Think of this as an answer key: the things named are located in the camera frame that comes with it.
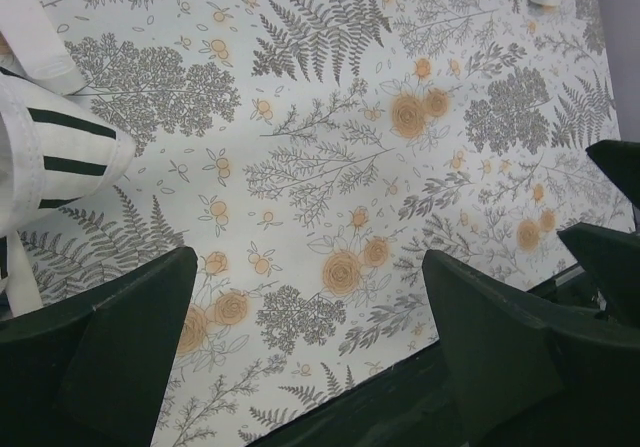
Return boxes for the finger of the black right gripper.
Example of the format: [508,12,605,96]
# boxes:
[558,140,639,322]

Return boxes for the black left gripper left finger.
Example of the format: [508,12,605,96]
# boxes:
[1,247,197,446]

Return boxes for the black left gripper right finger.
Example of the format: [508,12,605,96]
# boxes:
[422,250,639,446]

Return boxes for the black white striped tank top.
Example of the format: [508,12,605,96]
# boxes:
[1,69,136,230]

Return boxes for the floral table mat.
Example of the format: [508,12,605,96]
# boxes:
[21,0,634,446]

